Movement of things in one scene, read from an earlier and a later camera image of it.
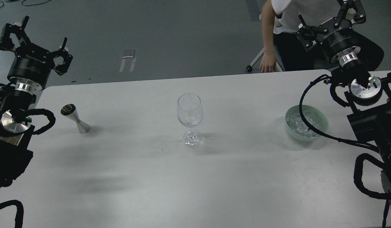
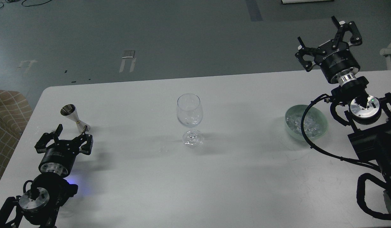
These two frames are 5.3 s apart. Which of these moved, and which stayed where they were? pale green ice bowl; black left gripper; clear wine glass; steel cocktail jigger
Moved: black left gripper
Stayed: clear wine glass; steel cocktail jigger; pale green ice bowl
